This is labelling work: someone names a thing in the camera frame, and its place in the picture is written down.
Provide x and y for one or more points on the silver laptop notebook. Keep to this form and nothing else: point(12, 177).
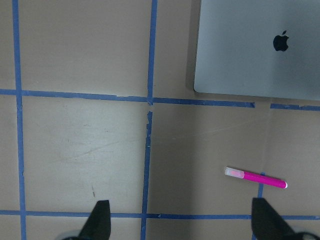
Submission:
point(262, 48)

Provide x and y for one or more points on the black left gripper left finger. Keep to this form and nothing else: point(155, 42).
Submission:
point(98, 224)

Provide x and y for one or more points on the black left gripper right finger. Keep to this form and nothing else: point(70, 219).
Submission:
point(267, 224)

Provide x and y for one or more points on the pink marker pen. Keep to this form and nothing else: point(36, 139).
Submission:
point(254, 177)

